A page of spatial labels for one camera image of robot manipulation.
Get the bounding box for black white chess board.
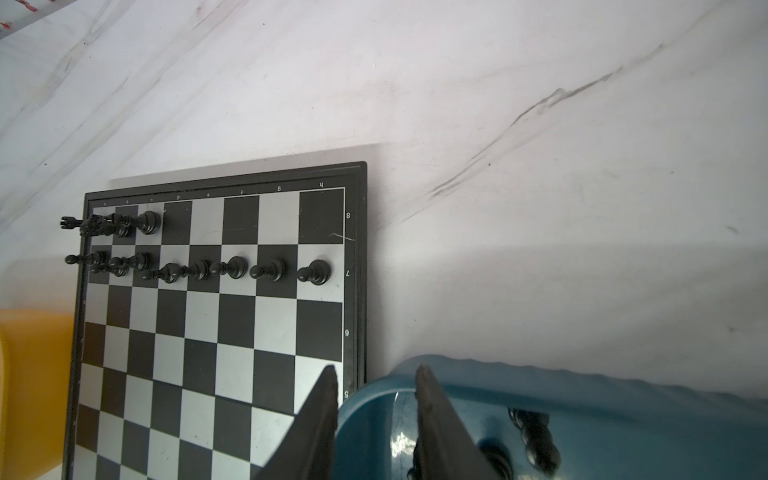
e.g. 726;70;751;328
62;161;368;479

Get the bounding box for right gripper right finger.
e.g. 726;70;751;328
415;365;498;479

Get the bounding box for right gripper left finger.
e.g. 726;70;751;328
255;365;338;479

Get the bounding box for black chess pieces on board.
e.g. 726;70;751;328
59;209;332;286

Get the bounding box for yellow plastic tray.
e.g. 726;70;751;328
1;309;73;479

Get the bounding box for dark teal plastic tray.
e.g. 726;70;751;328
333;355;767;479

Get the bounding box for black chess pieces in tray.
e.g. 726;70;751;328
479;408;562;479

